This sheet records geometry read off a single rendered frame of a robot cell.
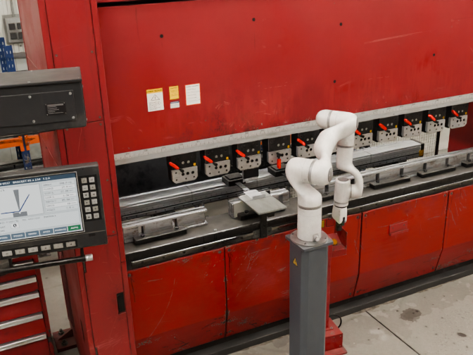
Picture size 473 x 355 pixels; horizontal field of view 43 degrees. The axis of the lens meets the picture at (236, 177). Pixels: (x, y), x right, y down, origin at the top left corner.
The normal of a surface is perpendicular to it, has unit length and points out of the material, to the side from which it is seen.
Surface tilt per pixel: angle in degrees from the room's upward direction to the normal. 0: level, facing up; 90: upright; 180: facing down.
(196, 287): 90
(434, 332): 0
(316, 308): 90
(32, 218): 90
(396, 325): 0
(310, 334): 90
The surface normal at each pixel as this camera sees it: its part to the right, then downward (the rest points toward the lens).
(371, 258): 0.43, 0.33
